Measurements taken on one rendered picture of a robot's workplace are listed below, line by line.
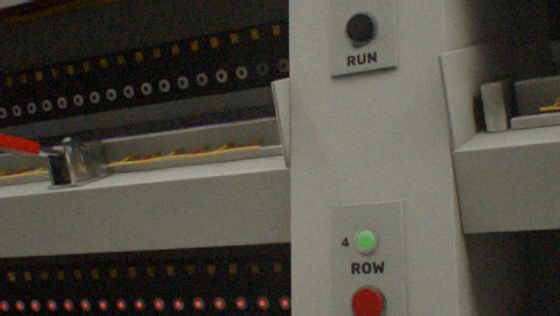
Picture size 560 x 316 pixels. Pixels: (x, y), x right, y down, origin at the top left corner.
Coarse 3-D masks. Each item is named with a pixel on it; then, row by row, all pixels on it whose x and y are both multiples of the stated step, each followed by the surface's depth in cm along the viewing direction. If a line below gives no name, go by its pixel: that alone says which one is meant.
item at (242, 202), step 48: (240, 96) 67; (288, 96) 45; (288, 144) 45; (0, 192) 58; (48, 192) 53; (96, 192) 51; (144, 192) 50; (192, 192) 48; (240, 192) 47; (288, 192) 45; (0, 240) 56; (48, 240) 54; (96, 240) 52; (144, 240) 50; (192, 240) 49; (240, 240) 47; (288, 240) 46
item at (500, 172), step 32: (448, 64) 41; (480, 64) 48; (448, 96) 40; (480, 96) 47; (512, 96) 46; (544, 96) 45; (448, 128) 40; (480, 128) 46; (512, 128) 44; (544, 128) 42; (480, 160) 40; (512, 160) 39; (544, 160) 38; (480, 192) 40; (512, 192) 39; (544, 192) 39; (480, 224) 41; (512, 224) 40; (544, 224) 39
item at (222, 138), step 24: (264, 120) 51; (120, 144) 57; (144, 144) 56; (168, 144) 55; (192, 144) 54; (216, 144) 53; (240, 144) 52; (264, 144) 52; (0, 168) 62; (24, 168) 61
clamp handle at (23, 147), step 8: (0, 136) 48; (8, 136) 49; (0, 144) 48; (8, 144) 49; (16, 144) 49; (24, 144) 50; (32, 144) 51; (64, 144) 54; (72, 144) 54; (16, 152) 50; (24, 152) 50; (32, 152) 51; (40, 152) 52; (48, 152) 52; (56, 152) 53; (64, 152) 53; (64, 160) 54
